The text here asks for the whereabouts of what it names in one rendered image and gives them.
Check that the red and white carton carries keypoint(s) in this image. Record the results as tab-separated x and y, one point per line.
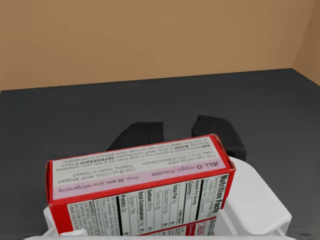
140	180

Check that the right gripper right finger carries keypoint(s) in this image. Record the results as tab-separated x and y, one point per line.
252	200

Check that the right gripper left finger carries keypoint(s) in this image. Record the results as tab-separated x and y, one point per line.
142	135

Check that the tall board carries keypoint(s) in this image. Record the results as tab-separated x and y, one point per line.
150	40

